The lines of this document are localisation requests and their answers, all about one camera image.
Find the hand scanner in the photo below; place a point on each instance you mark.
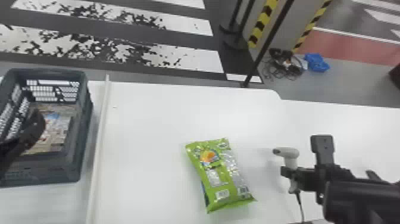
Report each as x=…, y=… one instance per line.
x=289, y=154

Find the striped post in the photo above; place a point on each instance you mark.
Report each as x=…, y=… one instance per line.
x=262, y=23
x=311, y=26

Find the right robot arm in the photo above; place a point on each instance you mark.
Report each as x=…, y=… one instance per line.
x=362, y=203

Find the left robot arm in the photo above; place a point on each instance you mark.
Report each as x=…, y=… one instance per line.
x=22, y=137

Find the blue cloth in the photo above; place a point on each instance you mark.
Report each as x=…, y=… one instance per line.
x=316, y=62

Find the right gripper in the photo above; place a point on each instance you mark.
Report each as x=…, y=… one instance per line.
x=334, y=175

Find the beige snack packet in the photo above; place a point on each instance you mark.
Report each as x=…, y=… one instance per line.
x=54, y=131

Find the green snack packet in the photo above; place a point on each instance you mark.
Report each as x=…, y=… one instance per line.
x=218, y=175

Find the black basket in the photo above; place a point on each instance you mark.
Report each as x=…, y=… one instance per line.
x=73, y=147

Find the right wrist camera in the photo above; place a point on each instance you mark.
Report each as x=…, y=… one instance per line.
x=322, y=148

